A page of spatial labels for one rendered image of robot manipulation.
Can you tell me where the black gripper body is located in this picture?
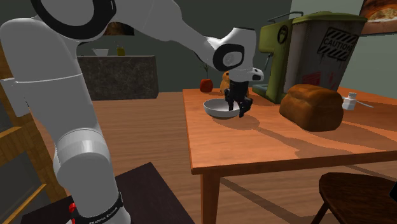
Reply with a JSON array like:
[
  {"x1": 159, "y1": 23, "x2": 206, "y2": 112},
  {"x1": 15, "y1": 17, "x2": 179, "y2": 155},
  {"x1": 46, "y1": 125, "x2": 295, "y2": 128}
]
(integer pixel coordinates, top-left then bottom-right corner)
[{"x1": 228, "y1": 80, "x2": 250, "y2": 101}]

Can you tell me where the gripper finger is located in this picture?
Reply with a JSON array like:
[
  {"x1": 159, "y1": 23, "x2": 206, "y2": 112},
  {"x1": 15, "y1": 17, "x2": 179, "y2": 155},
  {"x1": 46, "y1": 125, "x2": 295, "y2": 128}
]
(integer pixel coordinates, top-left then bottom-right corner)
[
  {"x1": 238, "y1": 96, "x2": 254, "y2": 118},
  {"x1": 224, "y1": 89, "x2": 237, "y2": 112}
]

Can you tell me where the orange rounded figure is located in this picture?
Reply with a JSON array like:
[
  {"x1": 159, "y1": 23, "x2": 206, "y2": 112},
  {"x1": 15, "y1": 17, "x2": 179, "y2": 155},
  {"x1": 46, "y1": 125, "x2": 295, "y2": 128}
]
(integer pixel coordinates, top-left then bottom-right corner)
[{"x1": 219, "y1": 70, "x2": 250, "y2": 97}]

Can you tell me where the white bowl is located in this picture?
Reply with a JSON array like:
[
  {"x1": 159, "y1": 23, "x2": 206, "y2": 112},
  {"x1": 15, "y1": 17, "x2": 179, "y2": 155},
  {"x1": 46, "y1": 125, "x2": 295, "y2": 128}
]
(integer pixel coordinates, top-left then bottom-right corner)
[{"x1": 203, "y1": 98, "x2": 243, "y2": 120}]

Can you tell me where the red vase with plant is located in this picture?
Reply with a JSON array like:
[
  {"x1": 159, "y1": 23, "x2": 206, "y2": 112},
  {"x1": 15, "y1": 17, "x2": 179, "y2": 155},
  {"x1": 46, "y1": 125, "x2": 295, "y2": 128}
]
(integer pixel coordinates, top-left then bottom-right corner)
[{"x1": 199, "y1": 61, "x2": 214, "y2": 94}]

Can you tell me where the wooden table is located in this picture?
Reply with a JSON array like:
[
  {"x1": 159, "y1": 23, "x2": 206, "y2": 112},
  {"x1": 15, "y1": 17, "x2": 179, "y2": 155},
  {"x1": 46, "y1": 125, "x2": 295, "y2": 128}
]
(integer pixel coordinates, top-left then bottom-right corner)
[{"x1": 181, "y1": 86, "x2": 397, "y2": 224}]

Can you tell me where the brown bread loaf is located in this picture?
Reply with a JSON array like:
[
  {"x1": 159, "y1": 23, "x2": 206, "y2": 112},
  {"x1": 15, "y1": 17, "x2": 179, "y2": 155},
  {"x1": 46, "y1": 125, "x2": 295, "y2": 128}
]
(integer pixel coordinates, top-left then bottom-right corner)
[{"x1": 279, "y1": 83, "x2": 345, "y2": 132}]

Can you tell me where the green coffee machine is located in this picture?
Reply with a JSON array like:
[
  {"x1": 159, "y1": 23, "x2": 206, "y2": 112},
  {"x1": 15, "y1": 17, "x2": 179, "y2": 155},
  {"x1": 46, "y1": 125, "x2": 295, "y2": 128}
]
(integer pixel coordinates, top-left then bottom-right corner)
[{"x1": 251, "y1": 11, "x2": 368, "y2": 105}]

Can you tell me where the grey stone counter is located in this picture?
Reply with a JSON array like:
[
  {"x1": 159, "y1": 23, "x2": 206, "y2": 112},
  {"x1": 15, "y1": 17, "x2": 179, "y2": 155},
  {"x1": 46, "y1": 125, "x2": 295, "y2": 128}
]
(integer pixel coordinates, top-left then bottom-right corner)
[{"x1": 76, "y1": 46, "x2": 160, "y2": 102}]

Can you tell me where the silver spoon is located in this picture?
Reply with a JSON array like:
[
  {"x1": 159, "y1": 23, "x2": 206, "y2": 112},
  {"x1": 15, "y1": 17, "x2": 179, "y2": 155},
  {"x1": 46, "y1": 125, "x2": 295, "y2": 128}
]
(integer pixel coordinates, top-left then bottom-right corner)
[{"x1": 356, "y1": 99, "x2": 375, "y2": 109}]

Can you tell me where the dark robot stand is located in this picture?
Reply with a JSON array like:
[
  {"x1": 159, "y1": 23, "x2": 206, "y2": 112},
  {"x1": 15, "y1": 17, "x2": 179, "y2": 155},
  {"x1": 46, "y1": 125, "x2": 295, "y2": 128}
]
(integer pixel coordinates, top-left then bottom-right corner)
[{"x1": 20, "y1": 161, "x2": 196, "y2": 224}]

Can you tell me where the dark wooden chair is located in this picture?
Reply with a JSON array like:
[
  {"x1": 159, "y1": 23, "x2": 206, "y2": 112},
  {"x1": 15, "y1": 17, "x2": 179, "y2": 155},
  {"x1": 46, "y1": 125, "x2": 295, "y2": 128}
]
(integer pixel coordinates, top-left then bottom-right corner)
[{"x1": 309, "y1": 172, "x2": 397, "y2": 224}]

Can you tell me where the wooden shelf unit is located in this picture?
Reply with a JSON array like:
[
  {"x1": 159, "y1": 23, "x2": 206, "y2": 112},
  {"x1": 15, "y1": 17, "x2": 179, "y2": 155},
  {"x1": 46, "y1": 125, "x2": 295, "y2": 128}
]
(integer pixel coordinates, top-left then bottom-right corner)
[{"x1": 0, "y1": 39, "x2": 68, "y2": 224}]

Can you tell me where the dark wall picture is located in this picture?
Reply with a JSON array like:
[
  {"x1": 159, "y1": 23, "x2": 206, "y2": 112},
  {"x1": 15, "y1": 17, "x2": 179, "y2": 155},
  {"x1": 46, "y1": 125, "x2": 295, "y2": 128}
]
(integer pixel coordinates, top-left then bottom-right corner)
[{"x1": 103, "y1": 21, "x2": 136, "y2": 37}]

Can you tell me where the bread wall picture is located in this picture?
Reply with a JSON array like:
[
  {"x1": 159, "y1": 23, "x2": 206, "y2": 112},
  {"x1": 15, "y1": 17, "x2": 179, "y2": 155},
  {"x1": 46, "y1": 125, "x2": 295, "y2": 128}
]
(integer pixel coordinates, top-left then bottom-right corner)
[{"x1": 359, "y1": 0, "x2": 397, "y2": 36}]

